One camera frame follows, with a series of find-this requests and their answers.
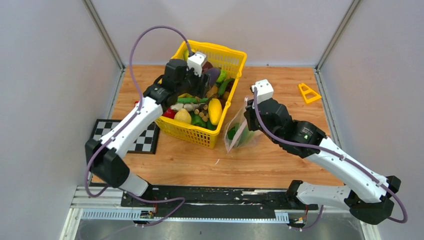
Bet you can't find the green white bok choy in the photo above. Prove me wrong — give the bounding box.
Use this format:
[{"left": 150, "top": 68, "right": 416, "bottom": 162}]
[{"left": 225, "top": 121, "right": 256, "bottom": 150}]

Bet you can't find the light green round fruit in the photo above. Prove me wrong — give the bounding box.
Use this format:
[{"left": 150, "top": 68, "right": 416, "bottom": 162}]
[{"left": 216, "top": 68, "right": 227, "bottom": 84}]

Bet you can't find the green cucumber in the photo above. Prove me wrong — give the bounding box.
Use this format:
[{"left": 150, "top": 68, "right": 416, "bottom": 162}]
[{"left": 177, "top": 97, "right": 209, "bottom": 104}]

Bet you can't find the clear zip top bag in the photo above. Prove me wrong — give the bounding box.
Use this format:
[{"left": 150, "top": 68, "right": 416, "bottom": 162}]
[{"left": 223, "top": 96, "right": 262, "bottom": 154}]

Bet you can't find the black white checkerboard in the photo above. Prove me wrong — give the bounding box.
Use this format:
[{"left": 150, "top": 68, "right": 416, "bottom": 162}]
[{"left": 90, "top": 119, "right": 160, "bottom": 155}]

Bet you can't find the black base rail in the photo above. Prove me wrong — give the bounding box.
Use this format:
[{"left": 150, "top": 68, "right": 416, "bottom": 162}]
[{"left": 120, "top": 185, "right": 318, "bottom": 219}]

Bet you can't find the dark purple eggplant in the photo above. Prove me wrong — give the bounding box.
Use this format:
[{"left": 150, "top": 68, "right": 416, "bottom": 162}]
[{"left": 205, "top": 67, "right": 221, "bottom": 87}]

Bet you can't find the green bell pepper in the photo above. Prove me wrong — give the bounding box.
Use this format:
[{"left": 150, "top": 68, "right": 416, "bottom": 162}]
[{"left": 190, "top": 112, "right": 217, "bottom": 131}]

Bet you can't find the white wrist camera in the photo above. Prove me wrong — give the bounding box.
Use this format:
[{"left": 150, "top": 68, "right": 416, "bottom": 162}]
[
  {"left": 250, "top": 78, "right": 274, "bottom": 104},
  {"left": 187, "top": 51, "right": 208, "bottom": 77}
]

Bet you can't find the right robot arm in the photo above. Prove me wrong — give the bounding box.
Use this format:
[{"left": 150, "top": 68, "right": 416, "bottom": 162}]
[{"left": 243, "top": 98, "right": 408, "bottom": 225}]

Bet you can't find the yellow plastic basket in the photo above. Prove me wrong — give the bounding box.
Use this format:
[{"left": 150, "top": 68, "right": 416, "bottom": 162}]
[{"left": 155, "top": 40, "right": 247, "bottom": 149}]

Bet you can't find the beige pear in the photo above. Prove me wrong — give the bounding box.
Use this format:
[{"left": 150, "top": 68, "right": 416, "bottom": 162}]
[{"left": 174, "top": 108, "right": 192, "bottom": 125}]

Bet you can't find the yellow triangle toy block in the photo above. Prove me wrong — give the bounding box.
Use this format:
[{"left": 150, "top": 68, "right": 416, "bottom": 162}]
[{"left": 298, "top": 83, "right": 322, "bottom": 105}]

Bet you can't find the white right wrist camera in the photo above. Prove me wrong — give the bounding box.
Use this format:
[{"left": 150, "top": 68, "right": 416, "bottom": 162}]
[{"left": 250, "top": 78, "right": 274, "bottom": 104}]

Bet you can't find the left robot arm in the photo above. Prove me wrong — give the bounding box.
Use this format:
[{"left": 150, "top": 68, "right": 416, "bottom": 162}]
[{"left": 85, "top": 53, "right": 214, "bottom": 207}]

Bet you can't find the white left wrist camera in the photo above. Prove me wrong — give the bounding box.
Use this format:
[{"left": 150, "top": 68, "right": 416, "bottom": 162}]
[{"left": 187, "top": 51, "right": 208, "bottom": 77}]

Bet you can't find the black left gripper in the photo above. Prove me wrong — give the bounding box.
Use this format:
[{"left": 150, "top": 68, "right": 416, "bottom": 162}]
[{"left": 174, "top": 62, "right": 211, "bottom": 99}]

